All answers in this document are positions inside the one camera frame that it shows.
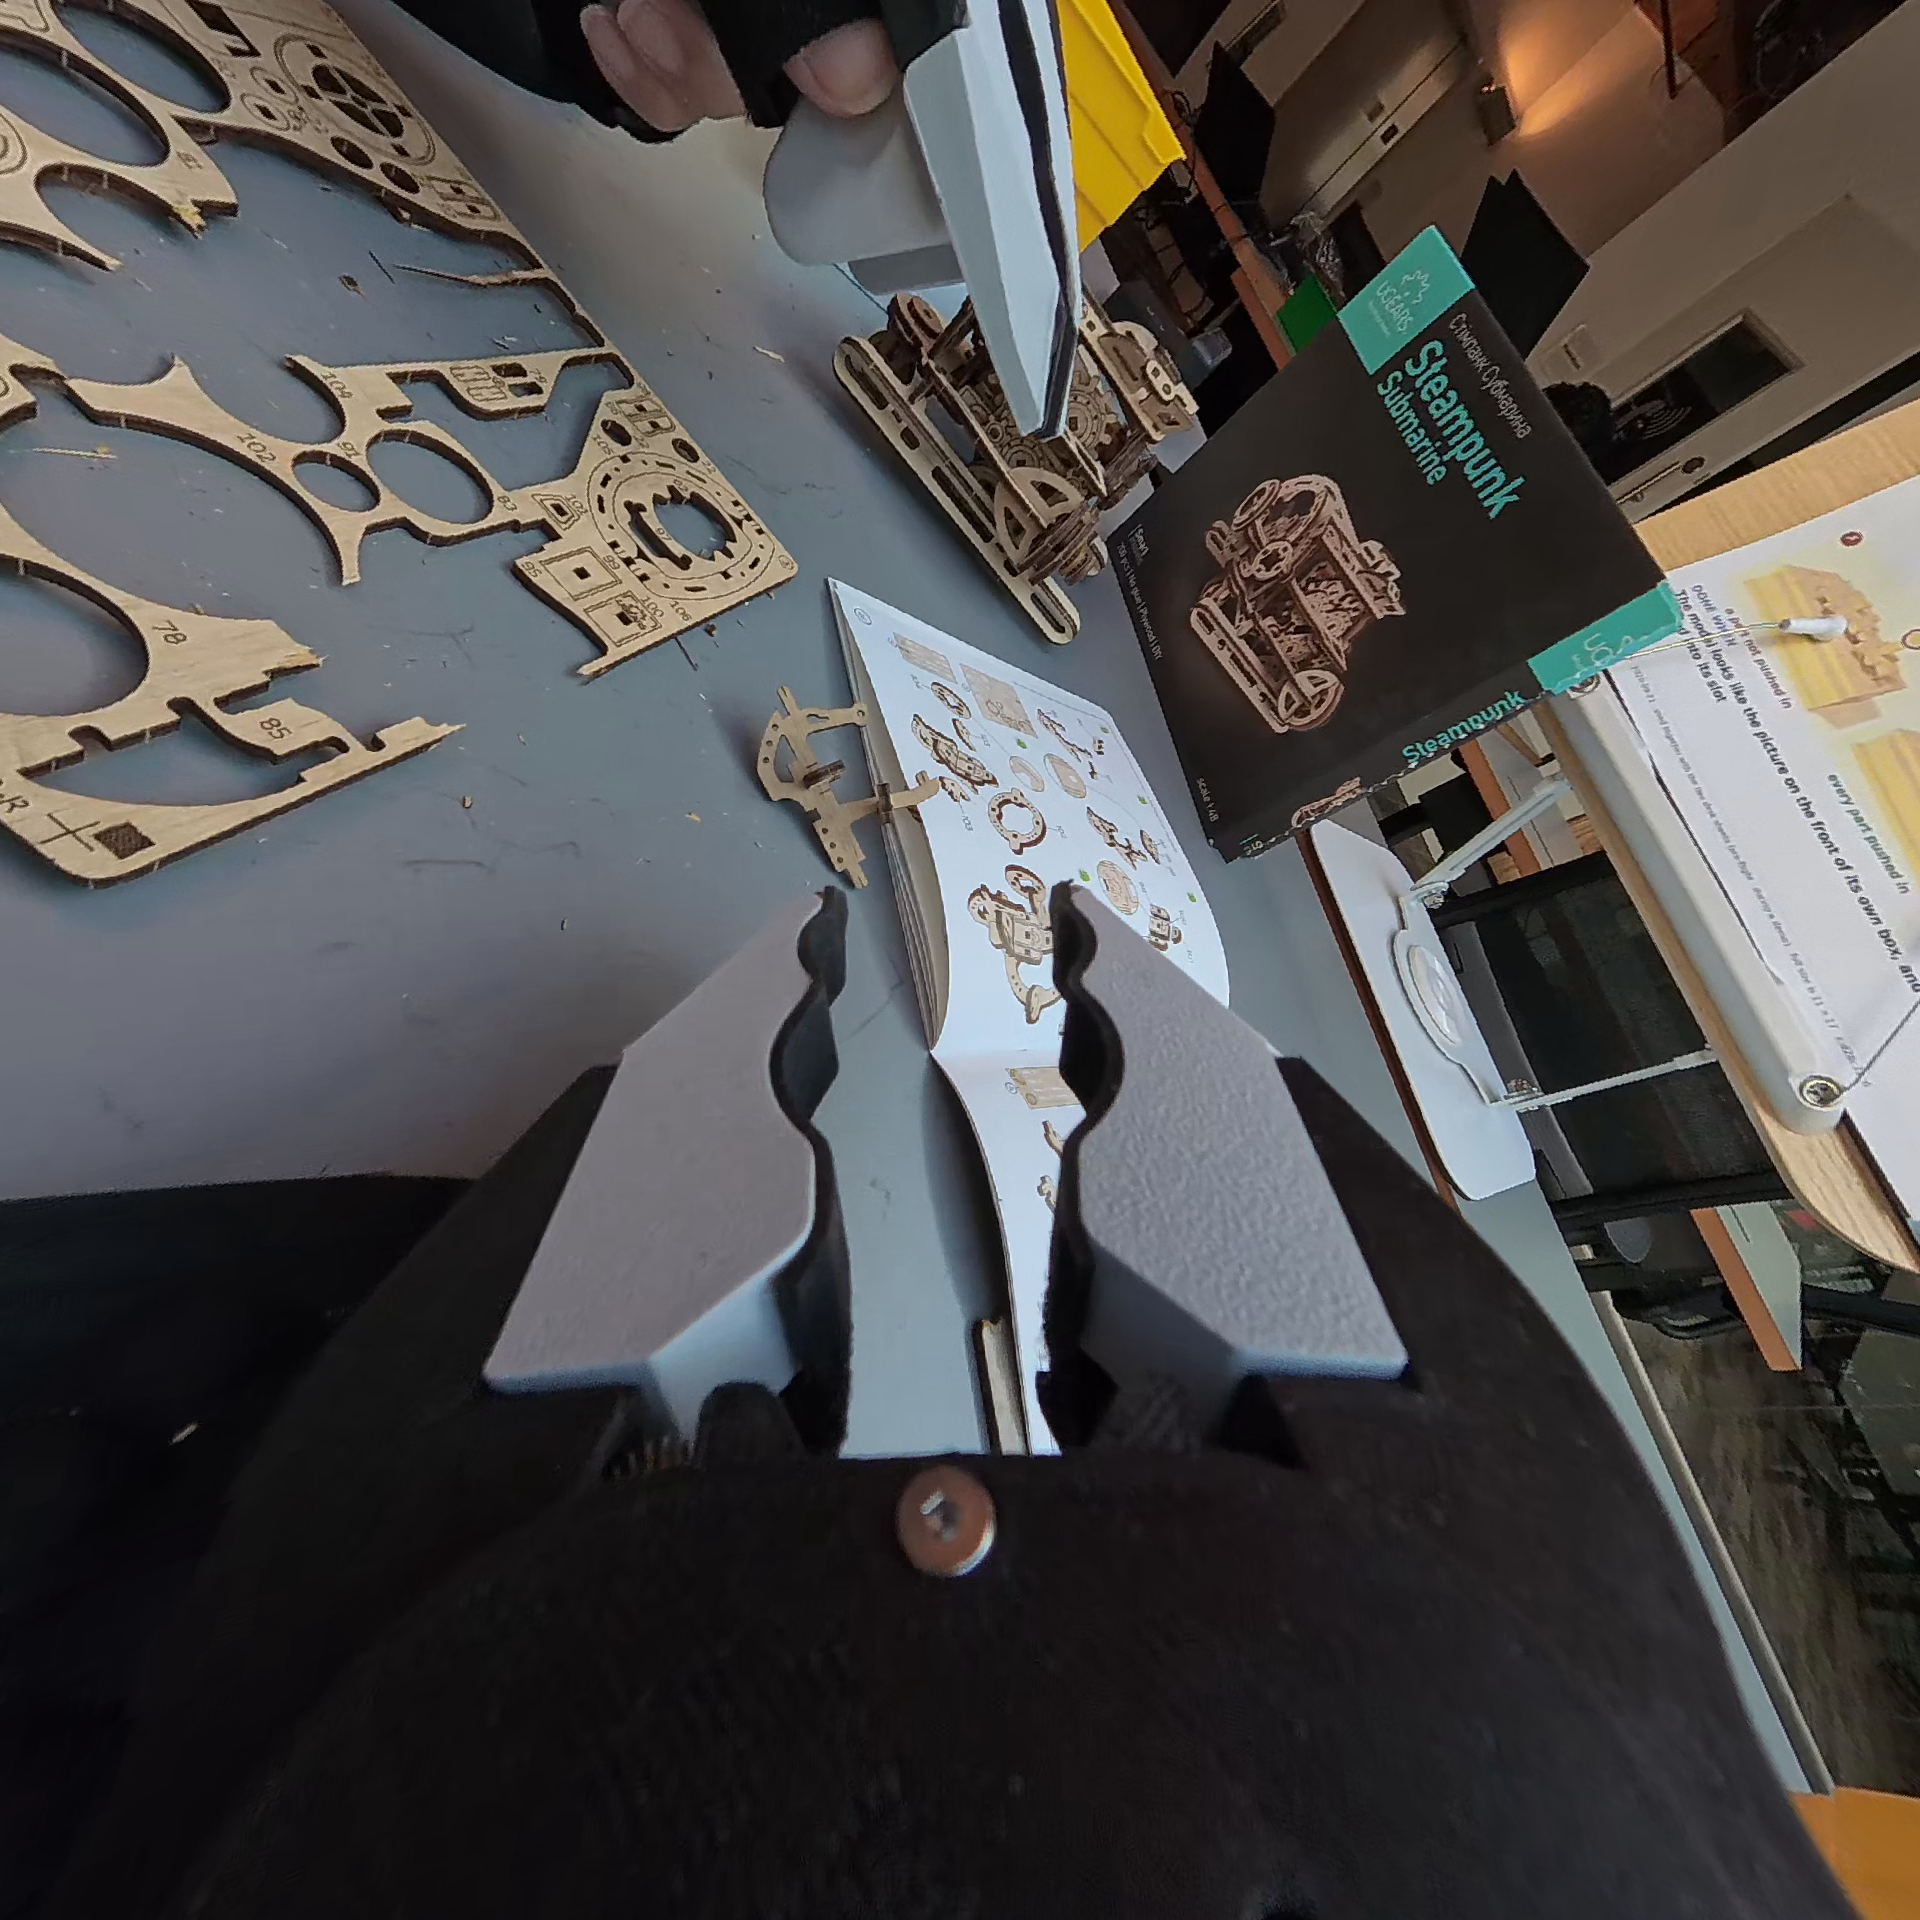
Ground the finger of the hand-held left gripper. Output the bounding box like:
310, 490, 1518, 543
901, 0, 1057, 433
1025, 0, 1087, 441

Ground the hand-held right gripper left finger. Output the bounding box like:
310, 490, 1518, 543
482, 884, 854, 1455

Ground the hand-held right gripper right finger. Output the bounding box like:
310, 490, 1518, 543
1035, 880, 1416, 1455

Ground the wooden submarine model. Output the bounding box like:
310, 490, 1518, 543
832, 293, 1205, 648

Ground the black model kit box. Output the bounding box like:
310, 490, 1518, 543
1126, 225, 1689, 866

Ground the person's left hand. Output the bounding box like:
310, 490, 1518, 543
391, 0, 906, 147

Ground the yellow plastic bin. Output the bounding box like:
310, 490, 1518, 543
1057, 0, 1186, 252
1791, 1783, 1920, 1920

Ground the small wooden strip piece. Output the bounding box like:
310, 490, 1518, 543
977, 1314, 1031, 1456

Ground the small wooden part assembly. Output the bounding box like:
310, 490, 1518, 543
758, 689, 939, 890

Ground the black office chair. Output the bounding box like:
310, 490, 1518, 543
1431, 856, 1802, 1329

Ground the white instruction booklet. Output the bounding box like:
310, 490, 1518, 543
831, 576, 1233, 1456

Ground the black monitor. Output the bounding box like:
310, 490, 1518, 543
1458, 172, 1594, 360

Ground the orange edged desk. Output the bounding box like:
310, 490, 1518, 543
1688, 1200, 1807, 1375

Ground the wooden document stand white base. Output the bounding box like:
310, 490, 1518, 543
1305, 404, 1920, 1277

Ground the laser-cut wooden sheet with ring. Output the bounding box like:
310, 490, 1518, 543
0, 0, 799, 682

